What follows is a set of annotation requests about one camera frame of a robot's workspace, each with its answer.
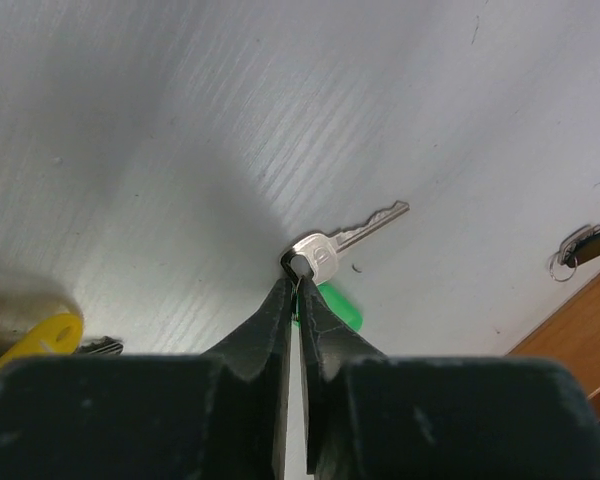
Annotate black key fob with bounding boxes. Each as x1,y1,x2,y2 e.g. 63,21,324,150
549,224,600,283

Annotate green key tag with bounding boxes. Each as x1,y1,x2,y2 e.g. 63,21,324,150
279,199,411,334

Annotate wooden compartment tray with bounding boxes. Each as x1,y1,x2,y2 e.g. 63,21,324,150
511,274,600,419

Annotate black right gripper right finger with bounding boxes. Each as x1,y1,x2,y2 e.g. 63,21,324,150
296,279,600,479

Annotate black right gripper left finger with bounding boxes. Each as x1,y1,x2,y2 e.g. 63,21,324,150
0,279,293,479

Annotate metal keyring with coloured keys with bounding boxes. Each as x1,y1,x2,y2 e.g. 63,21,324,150
0,264,126,396

